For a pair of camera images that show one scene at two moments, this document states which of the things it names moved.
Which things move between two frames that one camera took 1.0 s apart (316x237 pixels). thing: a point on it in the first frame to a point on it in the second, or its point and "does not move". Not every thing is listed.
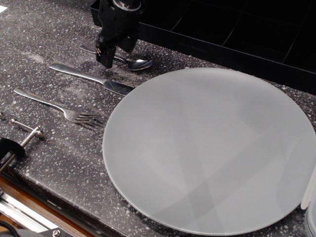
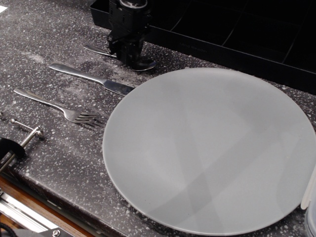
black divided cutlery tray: (273, 39) does not move
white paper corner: (2, 8) does not move
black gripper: (118, 19) to (130, 20)
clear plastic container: (309, 202) does not move
